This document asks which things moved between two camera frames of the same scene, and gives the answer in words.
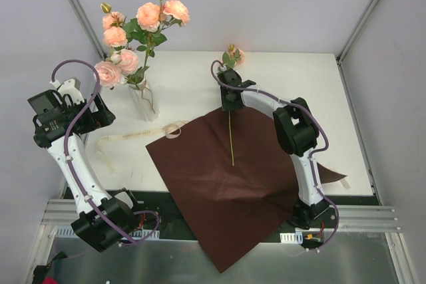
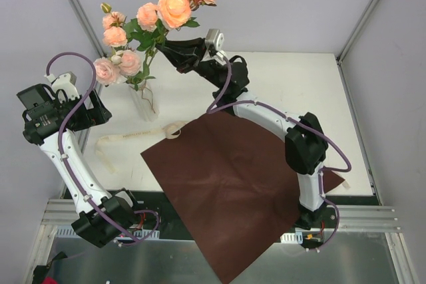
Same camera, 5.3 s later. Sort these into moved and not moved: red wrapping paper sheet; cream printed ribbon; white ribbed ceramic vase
Moved: red wrapping paper sheet
Not moved: white ribbed ceramic vase; cream printed ribbon
